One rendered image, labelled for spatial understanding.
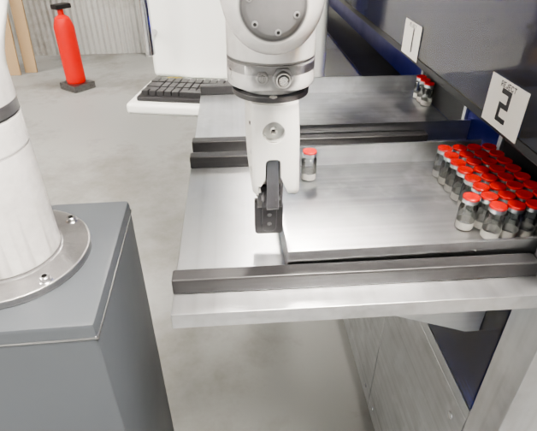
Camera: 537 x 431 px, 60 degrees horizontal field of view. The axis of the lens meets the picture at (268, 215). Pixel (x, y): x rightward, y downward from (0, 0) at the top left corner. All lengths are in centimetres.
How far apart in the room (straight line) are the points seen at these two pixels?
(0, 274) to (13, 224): 6
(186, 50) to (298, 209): 87
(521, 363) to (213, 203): 43
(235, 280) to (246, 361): 109
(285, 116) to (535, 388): 45
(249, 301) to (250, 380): 104
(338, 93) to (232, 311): 68
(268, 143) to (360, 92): 65
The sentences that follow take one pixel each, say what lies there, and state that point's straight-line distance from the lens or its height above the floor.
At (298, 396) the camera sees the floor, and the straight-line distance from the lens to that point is 149.
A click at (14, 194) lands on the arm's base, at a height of 97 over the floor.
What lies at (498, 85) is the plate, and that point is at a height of 104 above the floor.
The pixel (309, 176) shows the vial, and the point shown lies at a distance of 69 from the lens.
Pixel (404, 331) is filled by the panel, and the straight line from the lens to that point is 101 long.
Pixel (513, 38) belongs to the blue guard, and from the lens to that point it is 64.
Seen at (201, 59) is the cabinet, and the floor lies 86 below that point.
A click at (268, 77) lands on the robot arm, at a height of 110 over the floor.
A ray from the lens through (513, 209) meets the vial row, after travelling 62.
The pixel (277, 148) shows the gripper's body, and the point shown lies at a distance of 44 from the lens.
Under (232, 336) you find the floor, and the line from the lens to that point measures 164.
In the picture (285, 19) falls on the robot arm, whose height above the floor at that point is 116.
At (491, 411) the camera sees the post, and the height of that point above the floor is 66.
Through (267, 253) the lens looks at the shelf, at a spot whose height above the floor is 88.
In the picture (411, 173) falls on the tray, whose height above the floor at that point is 88.
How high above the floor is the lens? 122
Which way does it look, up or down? 34 degrees down
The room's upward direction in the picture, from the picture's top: straight up
